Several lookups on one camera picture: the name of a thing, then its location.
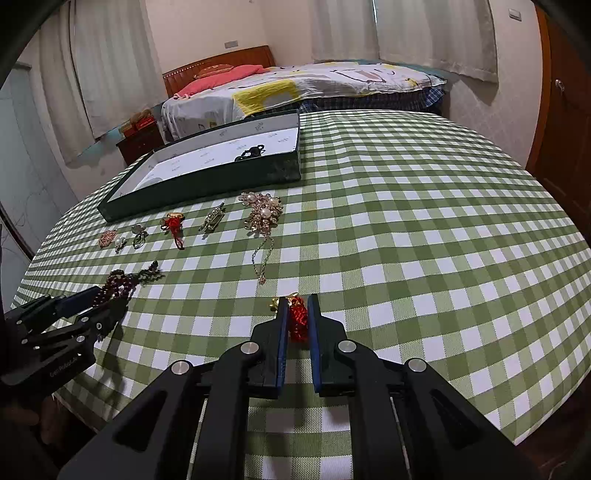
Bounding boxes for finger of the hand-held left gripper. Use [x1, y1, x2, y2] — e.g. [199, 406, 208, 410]
[22, 301, 130, 360]
[11, 285, 104, 331]

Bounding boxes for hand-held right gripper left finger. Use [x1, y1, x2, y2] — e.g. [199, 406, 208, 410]
[55, 302, 290, 480]

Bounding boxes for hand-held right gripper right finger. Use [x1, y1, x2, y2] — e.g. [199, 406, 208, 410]
[307, 293, 541, 480]

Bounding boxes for red knot gold charm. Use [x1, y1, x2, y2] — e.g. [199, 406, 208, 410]
[269, 293, 309, 343]
[160, 212, 185, 251]

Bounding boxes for dark red bead bracelet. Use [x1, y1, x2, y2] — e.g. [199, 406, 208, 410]
[92, 270, 139, 308]

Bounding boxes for pearl brooch with gold chain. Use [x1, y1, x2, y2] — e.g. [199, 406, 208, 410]
[239, 191, 284, 284]

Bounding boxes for dark green jewelry box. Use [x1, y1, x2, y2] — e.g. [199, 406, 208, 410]
[96, 110, 303, 221]

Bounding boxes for person's left hand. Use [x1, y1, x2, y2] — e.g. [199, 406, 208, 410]
[0, 385, 63, 457]

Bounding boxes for silver rhinestone clip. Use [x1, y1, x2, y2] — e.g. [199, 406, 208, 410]
[198, 202, 226, 232]

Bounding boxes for frosted glass sliding door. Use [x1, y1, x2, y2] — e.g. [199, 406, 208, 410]
[0, 62, 79, 278]

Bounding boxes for dark wooden nightstand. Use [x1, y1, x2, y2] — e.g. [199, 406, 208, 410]
[115, 122, 162, 167]

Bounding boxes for black hair ornament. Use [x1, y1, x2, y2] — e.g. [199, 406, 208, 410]
[234, 144, 266, 162]

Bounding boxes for red gift boxes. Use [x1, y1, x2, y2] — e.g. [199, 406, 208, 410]
[121, 111, 158, 137]

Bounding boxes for white curtain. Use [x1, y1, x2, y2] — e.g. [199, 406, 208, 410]
[374, 0, 499, 84]
[309, 0, 380, 65]
[39, 0, 174, 141]

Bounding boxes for blue plaid blanket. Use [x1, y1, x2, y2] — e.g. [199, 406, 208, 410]
[295, 85, 446, 116]

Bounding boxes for printed bedsheet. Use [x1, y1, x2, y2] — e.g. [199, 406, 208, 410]
[161, 62, 448, 141]

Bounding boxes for pink pillow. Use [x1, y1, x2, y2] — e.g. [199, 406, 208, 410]
[173, 65, 271, 99]

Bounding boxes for orange embroidered cushion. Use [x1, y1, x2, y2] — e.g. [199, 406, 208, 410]
[193, 64, 234, 79]

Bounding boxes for wooden headboard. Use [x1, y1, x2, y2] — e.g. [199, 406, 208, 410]
[163, 45, 276, 97]

